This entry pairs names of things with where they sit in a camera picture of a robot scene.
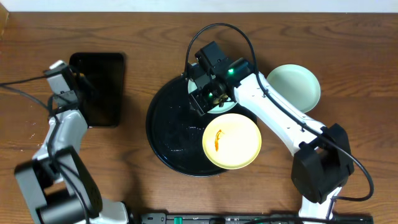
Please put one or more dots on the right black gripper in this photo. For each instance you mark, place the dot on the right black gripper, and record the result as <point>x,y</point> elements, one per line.
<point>201,101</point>

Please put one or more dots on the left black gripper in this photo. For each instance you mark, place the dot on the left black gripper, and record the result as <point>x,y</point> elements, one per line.
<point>76,86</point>

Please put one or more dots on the mint green plate with stain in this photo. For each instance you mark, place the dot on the mint green plate with stain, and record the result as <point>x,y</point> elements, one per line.
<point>217,109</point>

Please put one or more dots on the light blue plate with stain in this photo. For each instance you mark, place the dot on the light blue plate with stain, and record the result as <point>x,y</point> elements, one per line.
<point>297,85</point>

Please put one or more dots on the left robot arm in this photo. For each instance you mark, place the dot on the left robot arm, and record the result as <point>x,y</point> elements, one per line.
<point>55,183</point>

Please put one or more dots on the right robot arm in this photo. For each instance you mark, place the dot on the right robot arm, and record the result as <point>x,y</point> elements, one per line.
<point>322,156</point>

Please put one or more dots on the round black tray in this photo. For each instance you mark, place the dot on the round black tray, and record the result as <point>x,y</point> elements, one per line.
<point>175,131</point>

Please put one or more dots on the black rectangular water basin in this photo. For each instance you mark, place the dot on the black rectangular water basin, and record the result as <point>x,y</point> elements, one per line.
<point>101,84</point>

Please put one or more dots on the yellow plate with stain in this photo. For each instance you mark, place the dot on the yellow plate with stain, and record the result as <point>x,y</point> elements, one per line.
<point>231,141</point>

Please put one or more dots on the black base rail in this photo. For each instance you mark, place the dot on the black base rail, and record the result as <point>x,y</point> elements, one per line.
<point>284,217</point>

